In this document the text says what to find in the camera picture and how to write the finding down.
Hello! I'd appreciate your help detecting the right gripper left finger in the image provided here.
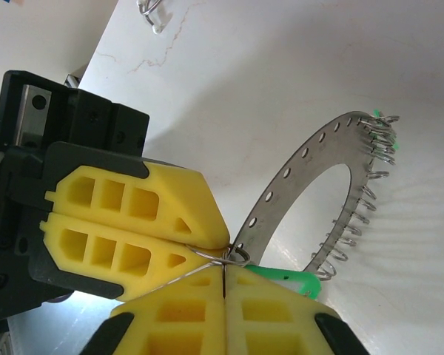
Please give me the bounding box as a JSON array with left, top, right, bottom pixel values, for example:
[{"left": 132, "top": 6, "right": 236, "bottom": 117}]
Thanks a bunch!
[{"left": 79, "top": 264, "right": 227, "bottom": 355}]

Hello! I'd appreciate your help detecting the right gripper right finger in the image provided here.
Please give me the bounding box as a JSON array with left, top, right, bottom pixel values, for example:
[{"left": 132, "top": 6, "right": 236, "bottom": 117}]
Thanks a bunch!
[{"left": 223, "top": 264, "right": 367, "bottom": 355}]

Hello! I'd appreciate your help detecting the small steel split ring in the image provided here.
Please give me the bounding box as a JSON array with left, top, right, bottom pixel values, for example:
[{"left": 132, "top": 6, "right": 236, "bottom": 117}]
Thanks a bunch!
[{"left": 186, "top": 242, "right": 251, "bottom": 268}]

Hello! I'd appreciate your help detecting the green key tag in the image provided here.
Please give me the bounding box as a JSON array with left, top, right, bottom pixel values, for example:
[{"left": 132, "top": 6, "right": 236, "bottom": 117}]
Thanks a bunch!
[
  {"left": 368, "top": 108, "right": 400, "bottom": 153},
  {"left": 243, "top": 263, "right": 322, "bottom": 299}
]

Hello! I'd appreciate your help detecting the blue stethoscope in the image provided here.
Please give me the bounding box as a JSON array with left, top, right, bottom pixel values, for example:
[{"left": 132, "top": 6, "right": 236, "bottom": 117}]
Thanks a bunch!
[{"left": 136, "top": 0, "right": 173, "bottom": 35}]

